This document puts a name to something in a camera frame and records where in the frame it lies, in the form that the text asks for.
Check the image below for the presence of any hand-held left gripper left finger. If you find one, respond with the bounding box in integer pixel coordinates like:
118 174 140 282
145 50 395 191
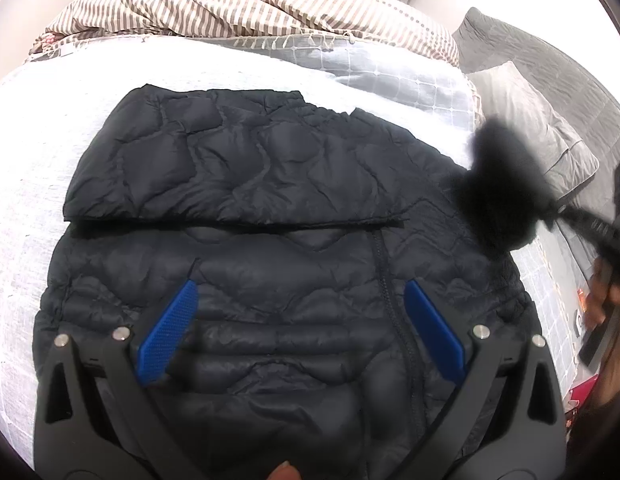
34 280 201 480

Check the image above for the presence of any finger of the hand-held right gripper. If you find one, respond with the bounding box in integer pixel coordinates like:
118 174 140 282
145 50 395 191
554 203 620 262

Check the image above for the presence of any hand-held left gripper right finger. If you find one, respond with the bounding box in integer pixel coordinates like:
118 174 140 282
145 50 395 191
404 280 565 480

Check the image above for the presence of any dark fuzzy cloth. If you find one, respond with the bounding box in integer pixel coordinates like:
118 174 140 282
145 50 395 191
452 115 555 251

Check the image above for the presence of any black quilted jacket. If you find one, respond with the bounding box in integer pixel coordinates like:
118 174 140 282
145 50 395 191
32 85 543 480

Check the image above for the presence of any person's right forearm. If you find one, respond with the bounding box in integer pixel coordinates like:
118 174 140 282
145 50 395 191
564 330 620 480

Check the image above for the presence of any person's right hand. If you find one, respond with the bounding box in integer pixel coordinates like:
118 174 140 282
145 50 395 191
587 255 620 333

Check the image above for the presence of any person's left hand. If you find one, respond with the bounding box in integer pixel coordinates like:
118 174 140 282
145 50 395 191
267 461 303 480

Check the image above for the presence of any grey bed sheet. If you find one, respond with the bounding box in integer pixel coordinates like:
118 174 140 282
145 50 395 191
560 230 598 331

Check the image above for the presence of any red plastic object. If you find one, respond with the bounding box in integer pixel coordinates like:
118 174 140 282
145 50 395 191
570 377 598 406

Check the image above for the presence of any grey pillow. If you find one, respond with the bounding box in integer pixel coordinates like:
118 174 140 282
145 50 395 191
467 60 600 206

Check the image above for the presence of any grey quilted cover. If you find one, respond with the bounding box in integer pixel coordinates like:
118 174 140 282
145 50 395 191
452 7 620 171

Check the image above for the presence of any white grid bed cover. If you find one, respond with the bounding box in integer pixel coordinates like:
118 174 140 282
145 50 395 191
0 35 590 471

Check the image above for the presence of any striped beige blanket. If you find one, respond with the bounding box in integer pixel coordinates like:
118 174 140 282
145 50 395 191
27 0 461 68

